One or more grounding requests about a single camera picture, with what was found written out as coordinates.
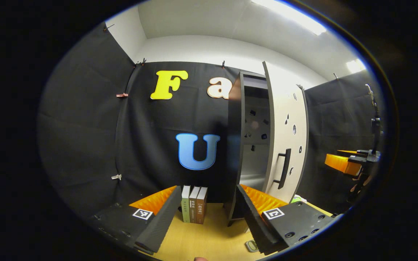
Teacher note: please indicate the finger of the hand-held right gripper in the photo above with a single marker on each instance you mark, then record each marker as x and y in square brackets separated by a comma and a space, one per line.
[339, 164]
[347, 151]

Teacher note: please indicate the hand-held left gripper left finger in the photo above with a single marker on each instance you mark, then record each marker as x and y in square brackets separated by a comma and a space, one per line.
[163, 221]

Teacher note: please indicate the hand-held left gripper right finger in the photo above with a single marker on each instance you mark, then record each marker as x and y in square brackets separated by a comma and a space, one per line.
[252, 224]

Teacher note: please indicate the beige cabinet door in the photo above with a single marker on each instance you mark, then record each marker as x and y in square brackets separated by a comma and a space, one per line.
[281, 108]

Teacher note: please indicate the grey cabinet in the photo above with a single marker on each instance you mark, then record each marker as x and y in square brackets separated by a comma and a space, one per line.
[235, 145]

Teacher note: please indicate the green book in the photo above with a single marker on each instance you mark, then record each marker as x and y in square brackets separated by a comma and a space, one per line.
[185, 206]

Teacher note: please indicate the grey book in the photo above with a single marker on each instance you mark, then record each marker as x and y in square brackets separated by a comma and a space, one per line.
[193, 206]

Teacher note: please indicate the brown book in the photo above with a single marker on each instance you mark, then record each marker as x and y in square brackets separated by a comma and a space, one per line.
[201, 206]

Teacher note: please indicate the green plush toy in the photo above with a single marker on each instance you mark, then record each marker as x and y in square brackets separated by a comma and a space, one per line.
[296, 199]

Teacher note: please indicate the white clip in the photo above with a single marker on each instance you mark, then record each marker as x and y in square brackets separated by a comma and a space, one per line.
[116, 177]

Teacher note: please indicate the small ceiling light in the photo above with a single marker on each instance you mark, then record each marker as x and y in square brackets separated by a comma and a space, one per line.
[356, 66]

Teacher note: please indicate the black backdrop cloth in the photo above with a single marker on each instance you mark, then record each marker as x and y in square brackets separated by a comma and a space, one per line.
[85, 137]

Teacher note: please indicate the red clip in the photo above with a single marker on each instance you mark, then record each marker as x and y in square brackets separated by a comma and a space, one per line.
[122, 95]

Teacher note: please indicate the long ceiling light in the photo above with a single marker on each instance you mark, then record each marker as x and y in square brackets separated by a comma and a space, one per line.
[289, 18]

